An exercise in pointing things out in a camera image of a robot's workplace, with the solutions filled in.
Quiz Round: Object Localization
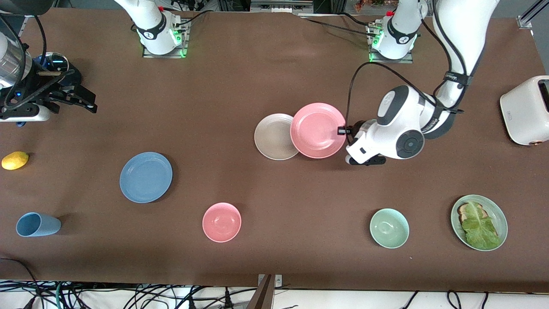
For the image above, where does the pink plate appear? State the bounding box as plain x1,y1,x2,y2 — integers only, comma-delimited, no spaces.
290,103,346,159

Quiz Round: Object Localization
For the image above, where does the blue plate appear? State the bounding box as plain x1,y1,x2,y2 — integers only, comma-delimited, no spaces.
119,151,173,203

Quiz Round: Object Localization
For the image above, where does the dark blue saucepan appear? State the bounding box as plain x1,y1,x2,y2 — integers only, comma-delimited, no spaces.
16,60,83,127

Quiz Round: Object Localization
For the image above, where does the glass saucepan lid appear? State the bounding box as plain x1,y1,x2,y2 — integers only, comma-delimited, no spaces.
34,51,69,73

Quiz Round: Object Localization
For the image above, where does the beige plate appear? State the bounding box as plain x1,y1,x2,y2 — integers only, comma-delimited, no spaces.
254,113,301,161

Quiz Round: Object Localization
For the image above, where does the yellow lemon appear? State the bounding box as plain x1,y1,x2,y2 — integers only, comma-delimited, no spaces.
1,151,30,170

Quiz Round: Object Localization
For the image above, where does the mint green bowl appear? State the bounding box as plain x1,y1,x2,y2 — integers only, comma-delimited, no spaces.
370,208,410,249

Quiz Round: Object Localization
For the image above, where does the blue cup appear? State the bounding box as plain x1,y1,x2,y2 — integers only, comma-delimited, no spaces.
16,212,62,237

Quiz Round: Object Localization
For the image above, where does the brown table cover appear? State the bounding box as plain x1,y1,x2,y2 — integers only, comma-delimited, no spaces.
0,8,549,293

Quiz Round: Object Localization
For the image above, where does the toast slice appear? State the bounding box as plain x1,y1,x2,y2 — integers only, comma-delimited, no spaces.
457,203,489,224

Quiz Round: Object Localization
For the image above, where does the grey metal box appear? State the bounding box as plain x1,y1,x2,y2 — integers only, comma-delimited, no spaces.
251,0,314,13

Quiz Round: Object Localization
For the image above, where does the pink bowl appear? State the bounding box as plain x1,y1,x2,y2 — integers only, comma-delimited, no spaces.
202,202,242,243

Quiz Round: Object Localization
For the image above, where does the green lettuce leaf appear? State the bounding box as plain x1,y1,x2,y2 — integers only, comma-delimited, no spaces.
461,202,501,250

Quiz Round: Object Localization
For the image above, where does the mint green plate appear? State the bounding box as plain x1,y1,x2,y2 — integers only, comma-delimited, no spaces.
450,194,508,252

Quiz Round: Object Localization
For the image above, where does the white toaster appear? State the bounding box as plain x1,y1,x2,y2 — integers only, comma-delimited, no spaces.
500,76,549,146

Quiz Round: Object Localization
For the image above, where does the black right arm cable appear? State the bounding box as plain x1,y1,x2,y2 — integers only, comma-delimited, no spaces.
0,11,48,108

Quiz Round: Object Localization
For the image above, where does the aluminium frame rail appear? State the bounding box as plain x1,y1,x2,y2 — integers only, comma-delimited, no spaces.
517,0,549,30
17,13,41,31

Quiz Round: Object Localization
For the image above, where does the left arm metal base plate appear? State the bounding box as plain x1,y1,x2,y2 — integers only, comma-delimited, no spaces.
367,24,414,64

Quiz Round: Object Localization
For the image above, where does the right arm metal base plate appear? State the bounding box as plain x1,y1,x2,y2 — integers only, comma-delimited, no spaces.
142,19,188,58

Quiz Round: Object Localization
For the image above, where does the black left base cable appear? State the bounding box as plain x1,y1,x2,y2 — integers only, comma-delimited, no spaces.
300,12,379,38

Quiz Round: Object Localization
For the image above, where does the black base cable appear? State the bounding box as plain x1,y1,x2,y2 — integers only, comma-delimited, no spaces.
174,9,213,27
300,12,379,38

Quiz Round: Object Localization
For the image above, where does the black right base cable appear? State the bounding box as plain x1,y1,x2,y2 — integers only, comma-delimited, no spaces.
174,9,213,27

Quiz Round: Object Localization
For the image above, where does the dark camera post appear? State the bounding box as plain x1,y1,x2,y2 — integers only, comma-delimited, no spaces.
247,275,276,309

